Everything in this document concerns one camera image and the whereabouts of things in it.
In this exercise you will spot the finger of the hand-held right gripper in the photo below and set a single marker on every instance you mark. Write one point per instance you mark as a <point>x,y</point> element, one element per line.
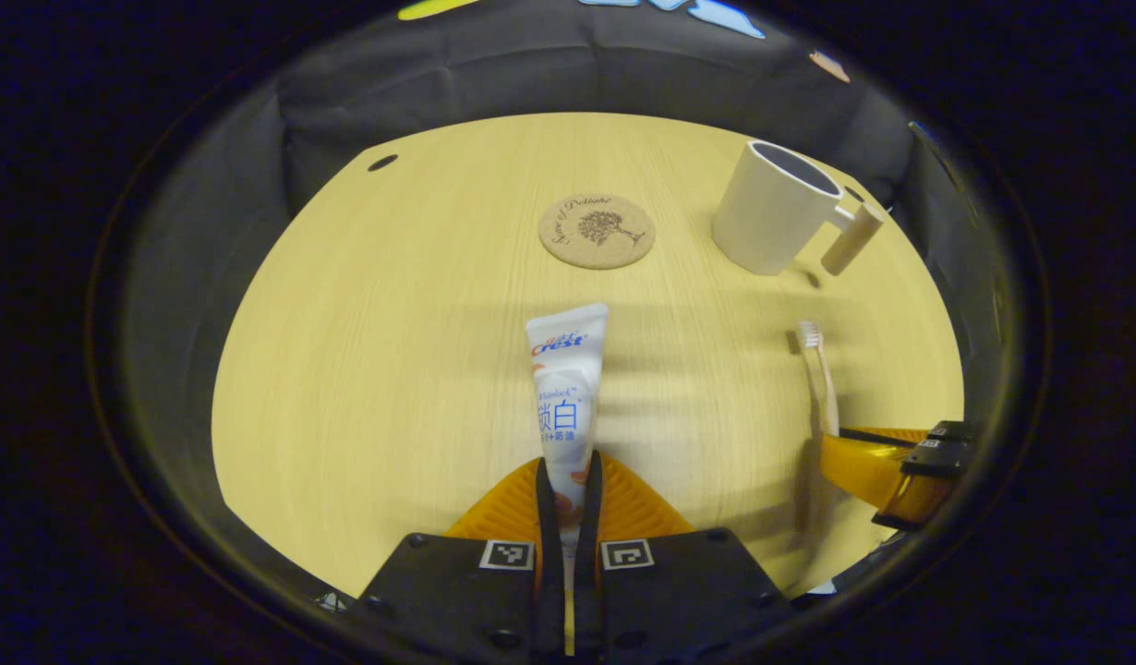
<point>954,431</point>
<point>933,459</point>

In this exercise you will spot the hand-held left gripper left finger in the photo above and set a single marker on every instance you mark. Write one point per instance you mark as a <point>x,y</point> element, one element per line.
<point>549,573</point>

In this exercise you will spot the beige toothbrush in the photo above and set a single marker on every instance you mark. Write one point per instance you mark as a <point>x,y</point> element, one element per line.
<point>822,379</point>

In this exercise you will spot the white cup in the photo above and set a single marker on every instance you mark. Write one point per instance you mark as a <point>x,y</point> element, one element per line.
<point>771,217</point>

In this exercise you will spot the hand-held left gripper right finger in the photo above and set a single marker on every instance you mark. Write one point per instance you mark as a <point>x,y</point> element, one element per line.
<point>588,573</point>

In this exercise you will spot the round cork coaster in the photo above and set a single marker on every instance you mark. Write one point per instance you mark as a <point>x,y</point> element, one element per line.
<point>596,231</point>

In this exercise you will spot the white toothpaste tube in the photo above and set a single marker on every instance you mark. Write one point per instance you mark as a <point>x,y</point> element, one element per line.
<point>568,388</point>

